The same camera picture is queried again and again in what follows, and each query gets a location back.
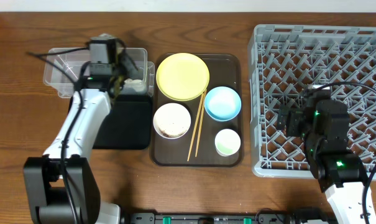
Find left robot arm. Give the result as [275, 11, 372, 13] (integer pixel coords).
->
[23, 62, 138, 223]

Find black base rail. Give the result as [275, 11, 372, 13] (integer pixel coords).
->
[119, 207, 337, 224]

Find yellow plate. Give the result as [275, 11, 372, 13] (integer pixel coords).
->
[156, 53, 210, 101]

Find black waste tray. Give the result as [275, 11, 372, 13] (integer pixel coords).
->
[68, 93, 154, 151]

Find grey dishwasher rack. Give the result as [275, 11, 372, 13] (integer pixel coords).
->
[248, 24, 376, 180]

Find light blue bowl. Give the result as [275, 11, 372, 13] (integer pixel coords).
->
[204, 86, 242, 122]

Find wooden chopstick right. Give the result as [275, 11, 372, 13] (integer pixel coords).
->
[195, 90, 207, 157]

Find brown serving tray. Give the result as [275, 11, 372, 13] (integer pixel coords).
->
[150, 54, 244, 167]

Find white green cup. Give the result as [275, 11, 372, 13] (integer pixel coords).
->
[214, 129, 241, 157]

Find wooden chopstick left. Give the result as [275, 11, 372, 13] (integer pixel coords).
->
[186, 90, 206, 162]

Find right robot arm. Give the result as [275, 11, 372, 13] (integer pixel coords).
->
[276, 90, 376, 223]

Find wooden chopstick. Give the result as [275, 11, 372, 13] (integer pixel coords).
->
[186, 90, 206, 162]
[195, 90, 207, 157]

